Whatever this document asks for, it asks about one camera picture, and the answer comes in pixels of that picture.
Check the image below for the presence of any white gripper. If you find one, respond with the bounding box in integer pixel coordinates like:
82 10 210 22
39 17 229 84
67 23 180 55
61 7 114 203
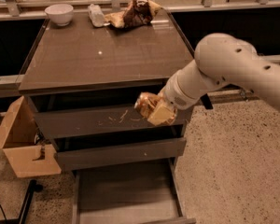
147 71 198 126

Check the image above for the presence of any crushed orange can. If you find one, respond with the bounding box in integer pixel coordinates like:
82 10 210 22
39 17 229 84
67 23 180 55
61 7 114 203
134 92 161 119

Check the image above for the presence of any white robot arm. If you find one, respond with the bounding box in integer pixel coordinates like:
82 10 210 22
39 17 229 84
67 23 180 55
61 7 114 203
147 34 280 125

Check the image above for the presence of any grey top drawer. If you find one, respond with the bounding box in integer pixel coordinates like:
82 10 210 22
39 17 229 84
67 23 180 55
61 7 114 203
33 101 195 140

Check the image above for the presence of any grey drawer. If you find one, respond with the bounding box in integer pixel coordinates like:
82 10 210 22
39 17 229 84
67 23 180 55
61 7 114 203
33 101 195 140
71 159 196 224
55 138 187 171

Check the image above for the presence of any grey bottom drawer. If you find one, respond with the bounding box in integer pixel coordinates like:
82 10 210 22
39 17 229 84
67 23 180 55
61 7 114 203
71 159 196 224

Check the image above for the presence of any grey middle drawer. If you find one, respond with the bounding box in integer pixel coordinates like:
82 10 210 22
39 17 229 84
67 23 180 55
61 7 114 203
55 138 187 171

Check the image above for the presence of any grey drawer cabinet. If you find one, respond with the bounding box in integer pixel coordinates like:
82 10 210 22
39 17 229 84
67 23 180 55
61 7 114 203
18 8 204 224

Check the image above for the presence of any brown chip bag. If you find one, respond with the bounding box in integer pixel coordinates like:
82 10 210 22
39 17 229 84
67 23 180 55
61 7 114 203
105 0 162 29

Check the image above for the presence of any white bowl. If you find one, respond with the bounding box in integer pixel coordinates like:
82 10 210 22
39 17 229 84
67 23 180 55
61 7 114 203
45 4 74 26

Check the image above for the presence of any cardboard box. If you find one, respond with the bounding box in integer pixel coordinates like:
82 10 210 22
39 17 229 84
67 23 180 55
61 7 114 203
0 96 62 177

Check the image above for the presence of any metal railing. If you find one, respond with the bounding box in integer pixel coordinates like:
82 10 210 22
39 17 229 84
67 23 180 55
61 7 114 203
0 0 280 99

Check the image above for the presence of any black stand frame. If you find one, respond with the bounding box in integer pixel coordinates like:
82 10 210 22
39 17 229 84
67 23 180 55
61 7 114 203
0 179 43 224

